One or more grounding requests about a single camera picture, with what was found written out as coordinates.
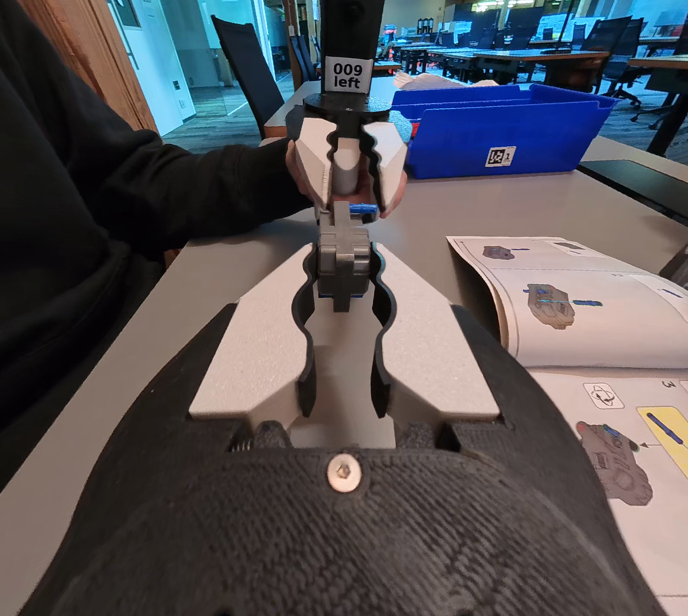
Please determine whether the black flat panel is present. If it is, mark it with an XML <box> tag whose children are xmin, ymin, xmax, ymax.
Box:
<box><xmin>578</xmin><ymin>159</ymin><xmax>688</xmax><ymax>227</ymax></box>

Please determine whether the wooden desk with black leg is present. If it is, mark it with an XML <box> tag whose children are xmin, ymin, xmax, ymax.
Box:
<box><xmin>626</xmin><ymin>54</ymin><xmax>688</xmax><ymax>157</ymax></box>

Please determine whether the grey desk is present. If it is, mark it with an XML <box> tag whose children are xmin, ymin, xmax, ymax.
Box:
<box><xmin>0</xmin><ymin>73</ymin><xmax>688</xmax><ymax>616</ymax></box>

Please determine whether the person's left forearm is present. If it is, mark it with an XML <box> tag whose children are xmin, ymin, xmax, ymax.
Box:
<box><xmin>124</xmin><ymin>134</ymin><xmax>318</xmax><ymax>256</ymax></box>

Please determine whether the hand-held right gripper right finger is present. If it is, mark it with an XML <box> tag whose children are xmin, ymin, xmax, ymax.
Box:
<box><xmin>370</xmin><ymin>242</ymin><xmax>502</xmax><ymax>422</ymax></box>

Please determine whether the building instruction booklet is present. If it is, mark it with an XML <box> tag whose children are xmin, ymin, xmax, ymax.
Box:
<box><xmin>446</xmin><ymin>235</ymin><xmax>688</xmax><ymax>616</ymax></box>

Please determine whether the black office chair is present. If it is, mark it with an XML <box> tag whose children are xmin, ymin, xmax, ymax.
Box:
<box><xmin>580</xmin><ymin>16</ymin><xmax>646</xmax><ymax>108</ymax></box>

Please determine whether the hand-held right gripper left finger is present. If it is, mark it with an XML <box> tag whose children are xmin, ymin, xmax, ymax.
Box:
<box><xmin>188</xmin><ymin>242</ymin><xmax>323</xmax><ymax>422</ymax></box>

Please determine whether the blue plastic bin with tag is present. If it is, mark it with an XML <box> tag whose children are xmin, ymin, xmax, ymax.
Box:
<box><xmin>406</xmin><ymin>99</ymin><xmax>618</xmax><ymax>180</ymax></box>

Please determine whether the white glass door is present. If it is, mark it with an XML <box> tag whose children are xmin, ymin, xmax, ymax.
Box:
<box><xmin>81</xmin><ymin>0</ymin><xmax>189</xmax><ymax>141</ymax></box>

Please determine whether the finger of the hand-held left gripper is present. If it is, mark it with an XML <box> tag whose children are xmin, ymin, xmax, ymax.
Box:
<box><xmin>361</xmin><ymin>121</ymin><xmax>410</xmax><ymax>214</ymax></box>
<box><xmin>293</xmin><ymin>117</ymin><xmax>338</xmax><ymax>212</ymax></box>

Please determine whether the person in black sleeve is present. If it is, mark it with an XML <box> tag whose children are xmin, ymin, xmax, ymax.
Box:
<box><xmin>0</xmin><ymin>0</ymin><xmax>189</xmax><ymax>490</ymax></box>

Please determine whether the person's left hand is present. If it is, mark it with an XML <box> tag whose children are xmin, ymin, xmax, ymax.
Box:
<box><xmin>285</xmin><ymin>140</ymin><xmax>409</xmax><ymax>221</ymax></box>

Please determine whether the grey toy motor block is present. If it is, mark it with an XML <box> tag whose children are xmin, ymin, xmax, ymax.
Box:
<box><xmin>317</xmin><ymin>201</ymin><xmax>373</xmax><ymax>313</ymax></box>

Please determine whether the row of background desks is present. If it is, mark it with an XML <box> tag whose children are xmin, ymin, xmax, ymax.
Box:
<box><xmin>400</xmin><ymin>43</ymin><xmax>613</xmax><ymax>84</ymax></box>

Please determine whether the black mesh chair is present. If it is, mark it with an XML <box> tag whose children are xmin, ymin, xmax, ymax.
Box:
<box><xmin>211</xmin><ymin>15</ymin><xmax>286</xmax><ymax>141</ymax></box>

